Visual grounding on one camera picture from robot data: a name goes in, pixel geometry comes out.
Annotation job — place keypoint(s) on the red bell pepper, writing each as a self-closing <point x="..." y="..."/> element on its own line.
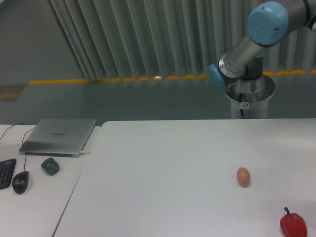
<point x="293" y="225"/>

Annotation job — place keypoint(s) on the brown egg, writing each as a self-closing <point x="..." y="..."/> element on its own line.
<point x="243" y="176"/>

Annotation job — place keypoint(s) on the black keyboard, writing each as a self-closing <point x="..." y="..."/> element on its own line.
<point x="6" y="172"/>

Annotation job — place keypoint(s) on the black computer mouse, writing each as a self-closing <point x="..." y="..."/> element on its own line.
<point x="20" y="182"/>

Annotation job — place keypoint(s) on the grey pleated curtain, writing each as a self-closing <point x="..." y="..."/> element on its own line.
<point x="147" y="38"/>

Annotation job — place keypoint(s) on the closed silver laptop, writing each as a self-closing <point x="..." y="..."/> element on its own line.
<point x="59" y="137"/>

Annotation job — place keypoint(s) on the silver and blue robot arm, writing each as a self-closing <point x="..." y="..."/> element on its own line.
<point x="267" y="24"/>

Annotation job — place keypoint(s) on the small black gadget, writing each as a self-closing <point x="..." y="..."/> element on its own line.
<point x="50" y="166"/>

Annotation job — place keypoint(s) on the white cylindrical robot pedestal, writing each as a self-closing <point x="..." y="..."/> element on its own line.
<point x="249" y="98"/>

